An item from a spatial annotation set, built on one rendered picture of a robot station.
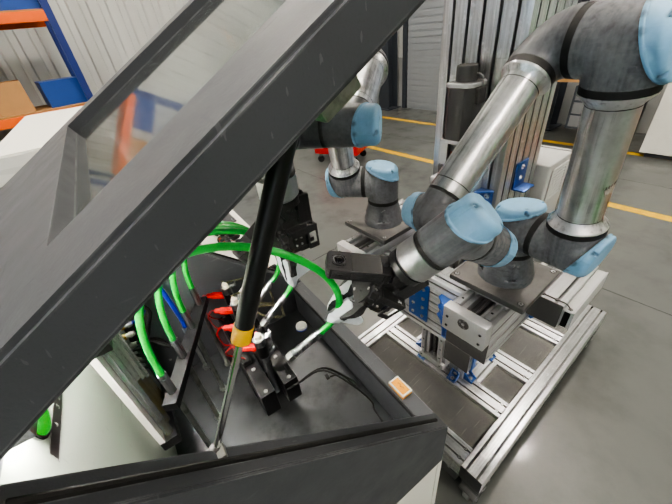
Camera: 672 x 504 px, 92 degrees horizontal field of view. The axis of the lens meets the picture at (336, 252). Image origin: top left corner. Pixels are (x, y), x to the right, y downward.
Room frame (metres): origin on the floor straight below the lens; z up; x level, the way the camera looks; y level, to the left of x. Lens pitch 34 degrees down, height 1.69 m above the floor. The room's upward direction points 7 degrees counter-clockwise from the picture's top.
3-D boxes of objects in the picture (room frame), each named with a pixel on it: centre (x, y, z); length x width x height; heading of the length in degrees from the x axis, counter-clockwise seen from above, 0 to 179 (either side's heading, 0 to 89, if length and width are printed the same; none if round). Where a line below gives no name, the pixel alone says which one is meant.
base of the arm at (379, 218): (1.13, -0.21, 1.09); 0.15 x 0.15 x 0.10
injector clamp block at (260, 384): (0.63, 0.27, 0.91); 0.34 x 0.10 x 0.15; 30
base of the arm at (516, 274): (0.73, -0.49, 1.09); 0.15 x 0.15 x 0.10
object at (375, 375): (0.64, 0.00, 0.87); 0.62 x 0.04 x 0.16; 30
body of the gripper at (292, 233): (0.57, 0.09, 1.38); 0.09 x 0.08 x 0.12; 120
